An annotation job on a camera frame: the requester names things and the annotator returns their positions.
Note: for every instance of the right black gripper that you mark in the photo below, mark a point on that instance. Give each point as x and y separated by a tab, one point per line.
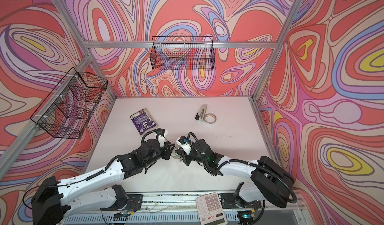
186	157

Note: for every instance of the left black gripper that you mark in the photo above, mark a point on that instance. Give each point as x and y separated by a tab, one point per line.
167	150

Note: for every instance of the large keyring with coloured keys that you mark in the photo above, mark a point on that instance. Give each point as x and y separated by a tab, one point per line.
180	154

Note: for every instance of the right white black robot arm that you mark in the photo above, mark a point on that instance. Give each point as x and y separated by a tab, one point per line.
264	179

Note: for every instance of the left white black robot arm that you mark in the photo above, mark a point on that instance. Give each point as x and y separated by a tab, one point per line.
56	199

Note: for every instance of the clear tape roll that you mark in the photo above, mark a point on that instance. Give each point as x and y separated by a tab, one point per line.
210	119

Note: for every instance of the silver black stapler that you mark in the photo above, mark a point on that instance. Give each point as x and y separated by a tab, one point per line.
200	116

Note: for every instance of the white pink calculator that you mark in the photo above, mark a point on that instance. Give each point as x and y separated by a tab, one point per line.
210	210

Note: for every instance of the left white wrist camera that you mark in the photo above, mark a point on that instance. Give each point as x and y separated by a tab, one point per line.
161	137

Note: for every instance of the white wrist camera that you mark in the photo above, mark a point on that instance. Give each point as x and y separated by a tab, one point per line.
185	148
161	137

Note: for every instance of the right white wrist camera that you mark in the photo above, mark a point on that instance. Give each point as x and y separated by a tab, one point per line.
185	148

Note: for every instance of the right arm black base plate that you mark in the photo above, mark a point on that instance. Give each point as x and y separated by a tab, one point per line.
233	201

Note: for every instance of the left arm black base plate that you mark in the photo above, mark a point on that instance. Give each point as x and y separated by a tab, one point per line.
129	202

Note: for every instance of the black wire basket on back wall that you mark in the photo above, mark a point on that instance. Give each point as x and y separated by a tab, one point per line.
176	52

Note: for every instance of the black wire basket on wall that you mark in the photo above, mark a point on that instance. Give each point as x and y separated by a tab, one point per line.
176	52
67	110

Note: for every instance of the black wire basket on left wall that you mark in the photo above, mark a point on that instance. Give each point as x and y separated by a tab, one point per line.
67	110

